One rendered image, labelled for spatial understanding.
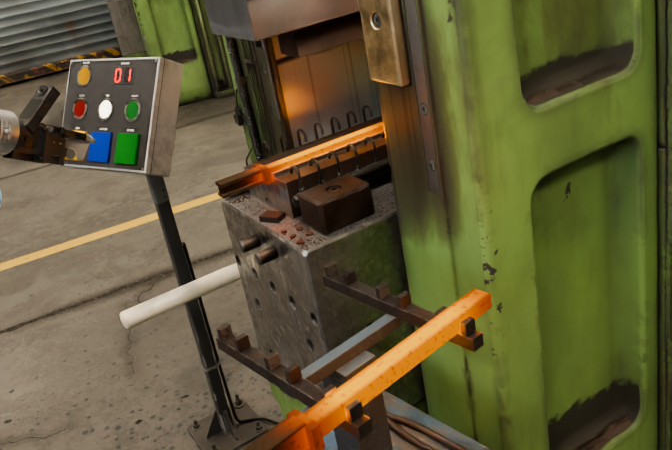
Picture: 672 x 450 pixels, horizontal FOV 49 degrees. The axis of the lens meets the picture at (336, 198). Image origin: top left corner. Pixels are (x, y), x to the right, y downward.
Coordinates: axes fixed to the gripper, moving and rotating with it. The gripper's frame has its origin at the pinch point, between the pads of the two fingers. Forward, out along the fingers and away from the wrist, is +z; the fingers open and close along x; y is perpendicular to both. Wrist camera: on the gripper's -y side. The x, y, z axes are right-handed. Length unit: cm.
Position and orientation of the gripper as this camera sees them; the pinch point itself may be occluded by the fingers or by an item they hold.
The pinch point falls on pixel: (90, 138)
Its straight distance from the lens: 178.5
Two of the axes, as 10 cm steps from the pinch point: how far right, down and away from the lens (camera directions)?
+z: 5.5, 0.9, 8.3
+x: 8.3, 0.8, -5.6
